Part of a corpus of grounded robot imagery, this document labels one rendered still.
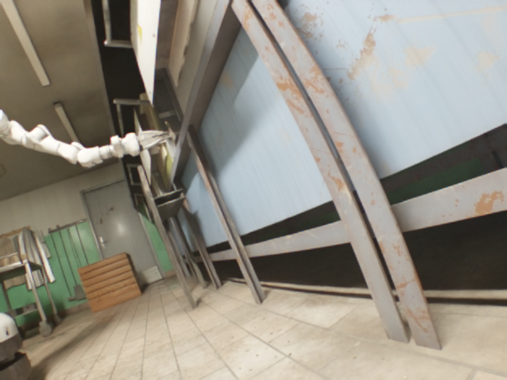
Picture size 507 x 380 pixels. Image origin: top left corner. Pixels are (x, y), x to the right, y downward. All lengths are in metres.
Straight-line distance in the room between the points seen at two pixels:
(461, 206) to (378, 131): 0.18
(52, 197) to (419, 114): 5.85
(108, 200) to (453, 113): 5.55
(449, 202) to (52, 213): 5.81
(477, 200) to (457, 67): 0.18
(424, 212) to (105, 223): 5.41
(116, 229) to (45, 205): 1.52
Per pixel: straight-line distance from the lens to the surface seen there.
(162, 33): 1.01
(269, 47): 0.58
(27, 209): 6.08
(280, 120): 0.68
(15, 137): 1.67
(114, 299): 3.88
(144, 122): 2.02
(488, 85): 0.40
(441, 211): 0.46
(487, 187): 0.42
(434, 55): 0.42
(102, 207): 5.65
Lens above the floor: 0.32
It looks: 9 degrees up
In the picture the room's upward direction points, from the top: 23 degrees counter-clockwise
